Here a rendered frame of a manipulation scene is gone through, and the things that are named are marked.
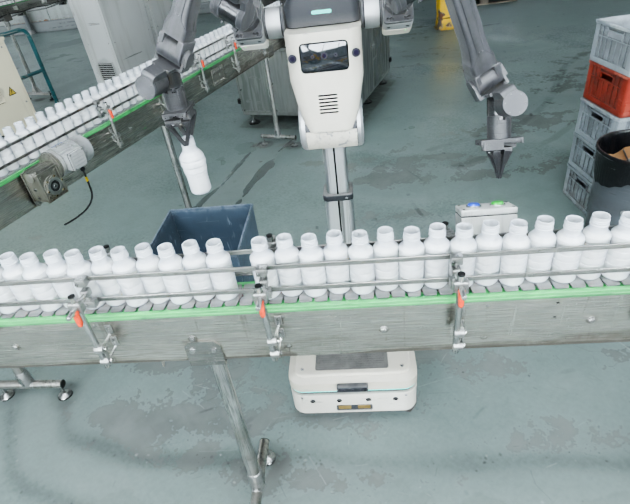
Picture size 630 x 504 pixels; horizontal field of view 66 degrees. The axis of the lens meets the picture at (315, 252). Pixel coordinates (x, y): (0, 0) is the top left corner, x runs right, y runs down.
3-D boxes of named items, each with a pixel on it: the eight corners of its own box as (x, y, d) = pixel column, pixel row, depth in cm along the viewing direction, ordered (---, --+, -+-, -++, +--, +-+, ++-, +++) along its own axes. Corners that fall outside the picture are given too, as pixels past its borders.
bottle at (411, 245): (412, 296, 117) (412, 240, 108) (394, 285, 121) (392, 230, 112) (428, 285, 120) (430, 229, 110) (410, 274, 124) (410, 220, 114)
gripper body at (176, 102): (162, 122, 125) (153, 93, 121) (173, 109, 134) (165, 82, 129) (187, 119, 125) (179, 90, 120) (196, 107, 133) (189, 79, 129)
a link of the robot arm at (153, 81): (196, 51, 119) (166, 32, 119) (167, 63, 110) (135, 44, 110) (186, 93, 127) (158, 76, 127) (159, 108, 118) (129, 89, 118)
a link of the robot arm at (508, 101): (495, 61, 118) (463, 82, 119) (514, 54, 107) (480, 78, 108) (518, 103, 121) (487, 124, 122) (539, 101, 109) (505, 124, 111)
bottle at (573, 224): (569, 268, 119) (582, 210, 110) (579, 284, 114) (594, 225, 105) (543, 270, 119) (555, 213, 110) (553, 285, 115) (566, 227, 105)
